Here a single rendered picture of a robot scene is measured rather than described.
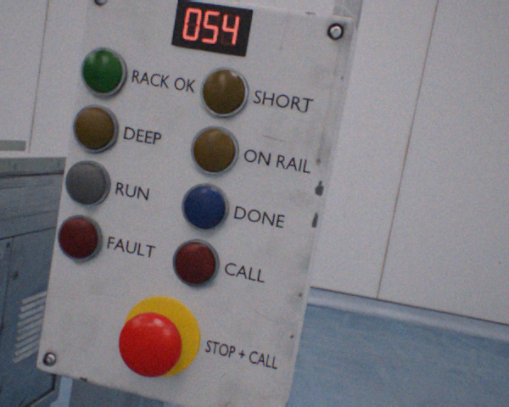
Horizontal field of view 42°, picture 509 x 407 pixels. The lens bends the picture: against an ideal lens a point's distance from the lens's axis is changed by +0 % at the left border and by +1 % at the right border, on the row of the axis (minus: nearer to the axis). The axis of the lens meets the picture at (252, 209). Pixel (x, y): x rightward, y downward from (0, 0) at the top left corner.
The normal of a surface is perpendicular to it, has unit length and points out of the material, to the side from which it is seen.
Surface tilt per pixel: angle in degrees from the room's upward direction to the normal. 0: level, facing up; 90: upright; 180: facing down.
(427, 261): 90
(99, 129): 90
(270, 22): 90
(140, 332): 86
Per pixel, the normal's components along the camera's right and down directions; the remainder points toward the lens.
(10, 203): 0.96, 0.19
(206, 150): -0.27, 0.07
